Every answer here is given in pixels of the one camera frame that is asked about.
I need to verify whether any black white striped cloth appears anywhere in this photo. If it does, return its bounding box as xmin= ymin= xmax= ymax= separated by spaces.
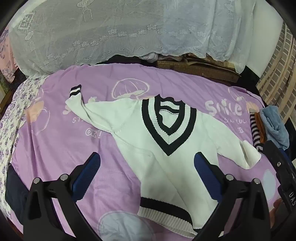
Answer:
xmin=250 ymin=112 xmax=264 ymax=151

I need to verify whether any blue towel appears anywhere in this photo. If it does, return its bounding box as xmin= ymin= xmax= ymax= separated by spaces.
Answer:
xmin=259 ymin=105 xmax=289 ymax=150

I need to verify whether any person's right hand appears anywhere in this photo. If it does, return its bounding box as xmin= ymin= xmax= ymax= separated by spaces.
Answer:
xmin=269 ymin=197 xmax=289 ymax=233

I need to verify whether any purple printed blanket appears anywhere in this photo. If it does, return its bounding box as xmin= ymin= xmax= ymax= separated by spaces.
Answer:
xmin=11 ymin=63 xmax=281 ymax=241

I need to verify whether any white padded cushion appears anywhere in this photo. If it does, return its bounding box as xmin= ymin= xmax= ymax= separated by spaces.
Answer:
xmin=233 ymin=0 xmax=285 ymax=63

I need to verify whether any pink floral cloth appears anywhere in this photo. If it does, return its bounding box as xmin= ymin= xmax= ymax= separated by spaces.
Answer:
xmin=0 ymin=30 xmax=19 ymax=81

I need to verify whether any orange cloth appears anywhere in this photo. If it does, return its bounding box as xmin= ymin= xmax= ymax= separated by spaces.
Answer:
xmin=255 ymin=113 xmax=270 ymax=143

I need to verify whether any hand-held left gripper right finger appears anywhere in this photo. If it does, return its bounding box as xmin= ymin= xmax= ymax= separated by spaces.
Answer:
xmin=194 ymin=152 xmax=271 ymax=241

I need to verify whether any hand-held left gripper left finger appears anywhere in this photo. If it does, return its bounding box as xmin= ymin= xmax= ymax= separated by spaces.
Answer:
xmin=23 ymin=152 xmax=102 ymax=241

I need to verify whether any dark blue cloth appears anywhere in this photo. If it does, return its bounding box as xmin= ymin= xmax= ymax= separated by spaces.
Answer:
xmin=5 ymin=162 xmax=30 ymax=223

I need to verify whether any brown woven mat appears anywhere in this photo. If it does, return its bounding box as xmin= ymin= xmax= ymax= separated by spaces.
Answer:
xmin=157 ymin=53 xmax=240 ymax=82

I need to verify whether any white crumpled cloth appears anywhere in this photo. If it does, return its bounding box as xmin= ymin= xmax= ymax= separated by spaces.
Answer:
xmin=141 ymin=52 xmax=160 ymax=63

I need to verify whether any purple floral sheet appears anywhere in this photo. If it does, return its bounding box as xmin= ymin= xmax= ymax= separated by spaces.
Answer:
xmin=0 ymin=77 xmax=47 ymax=218

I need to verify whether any white black-striped knit sweater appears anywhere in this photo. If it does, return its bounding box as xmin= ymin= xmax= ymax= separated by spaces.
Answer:
xmin=65 ymin=86 xmax=262 ymax=239

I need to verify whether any white lace cover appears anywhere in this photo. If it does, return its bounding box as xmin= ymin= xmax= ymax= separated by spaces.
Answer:
xmin=8 ymin=0 xmax=255 ymax=77

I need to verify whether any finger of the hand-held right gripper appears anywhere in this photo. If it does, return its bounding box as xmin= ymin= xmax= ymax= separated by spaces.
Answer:
xmin=263 ymin=140 xmax=296 ymax=186

